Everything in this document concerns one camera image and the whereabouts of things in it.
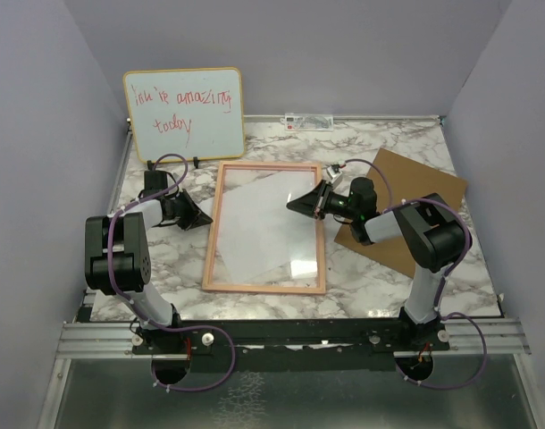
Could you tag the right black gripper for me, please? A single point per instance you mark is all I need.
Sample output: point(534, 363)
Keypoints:
point(314, 203)

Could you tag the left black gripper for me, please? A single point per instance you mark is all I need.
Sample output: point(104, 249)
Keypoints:
point(195, 217)

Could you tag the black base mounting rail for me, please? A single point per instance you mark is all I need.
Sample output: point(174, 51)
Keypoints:
point(210, 349)

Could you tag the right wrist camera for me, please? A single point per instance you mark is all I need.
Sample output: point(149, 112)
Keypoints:
point(334, 174)

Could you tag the brown cardboard backing board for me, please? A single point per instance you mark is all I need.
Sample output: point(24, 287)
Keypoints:
point(395, 178)

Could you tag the white label strip at wall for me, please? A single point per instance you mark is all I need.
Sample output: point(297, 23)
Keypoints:
point(308, 122)

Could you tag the small whiteboard with red writing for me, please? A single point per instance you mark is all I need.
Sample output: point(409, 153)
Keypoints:
point(196, 114)

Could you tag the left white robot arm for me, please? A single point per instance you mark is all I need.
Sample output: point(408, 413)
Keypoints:
point(117, 258)

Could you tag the aluminium front rail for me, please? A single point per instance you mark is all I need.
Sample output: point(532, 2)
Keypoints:
point(458, 336)

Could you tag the clear acrylic glass sheet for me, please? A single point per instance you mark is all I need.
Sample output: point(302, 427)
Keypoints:
point(263, 228)

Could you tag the pink wooden photo frame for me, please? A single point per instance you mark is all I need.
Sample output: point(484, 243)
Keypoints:
point(255, 244)

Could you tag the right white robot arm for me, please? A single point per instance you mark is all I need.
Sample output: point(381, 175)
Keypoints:
point(435, 235)

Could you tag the white photo paper sheet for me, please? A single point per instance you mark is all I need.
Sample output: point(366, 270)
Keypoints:
point(250, 232)

